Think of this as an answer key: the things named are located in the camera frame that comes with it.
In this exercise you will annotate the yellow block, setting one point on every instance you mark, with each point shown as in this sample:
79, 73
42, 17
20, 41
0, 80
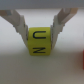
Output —
39, 41

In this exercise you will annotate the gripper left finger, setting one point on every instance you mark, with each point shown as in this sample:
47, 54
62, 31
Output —
18, 23

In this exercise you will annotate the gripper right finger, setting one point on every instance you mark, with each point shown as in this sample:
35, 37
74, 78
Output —
60, 22

